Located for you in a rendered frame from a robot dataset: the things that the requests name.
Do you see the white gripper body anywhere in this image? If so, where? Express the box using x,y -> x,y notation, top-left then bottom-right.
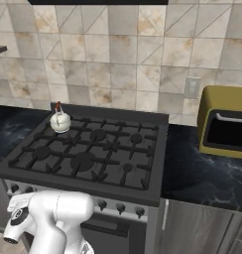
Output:
7,192 -> 37,212

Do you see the black gas stove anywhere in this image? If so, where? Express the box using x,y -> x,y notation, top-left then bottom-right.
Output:
0,101 -> 171,254

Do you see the grey cupboard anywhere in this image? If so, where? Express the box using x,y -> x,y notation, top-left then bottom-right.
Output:
0,176 -> 12,233

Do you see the black oven door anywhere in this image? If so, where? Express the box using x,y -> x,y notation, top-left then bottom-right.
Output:
80,211 -> 149,254

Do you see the grey cupboard door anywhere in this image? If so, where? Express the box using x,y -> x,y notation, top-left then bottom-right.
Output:
154,197 -> 237,254
225,211 -> 242,254

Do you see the black range hood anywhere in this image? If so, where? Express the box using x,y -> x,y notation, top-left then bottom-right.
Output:
27,0 -> 170,6

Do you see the olive yellow toaster oven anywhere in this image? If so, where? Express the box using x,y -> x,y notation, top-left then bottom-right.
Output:
196,84 -> 242,161

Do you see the white kettle with red handle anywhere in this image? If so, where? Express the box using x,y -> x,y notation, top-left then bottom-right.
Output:
49,101 -> 72,134

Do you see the black oven door handle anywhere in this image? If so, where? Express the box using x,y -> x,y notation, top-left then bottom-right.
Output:
80,221 -> 131,238

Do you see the white cupboard door handle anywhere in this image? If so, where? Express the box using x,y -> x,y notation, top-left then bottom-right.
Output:
161,207 -> 170,232

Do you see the white wall outlet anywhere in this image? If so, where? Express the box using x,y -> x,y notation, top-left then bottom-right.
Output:
184,75 -> 202,99

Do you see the white toaster oven handle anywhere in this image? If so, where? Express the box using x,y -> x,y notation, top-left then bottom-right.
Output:
214,112 -> 242,125

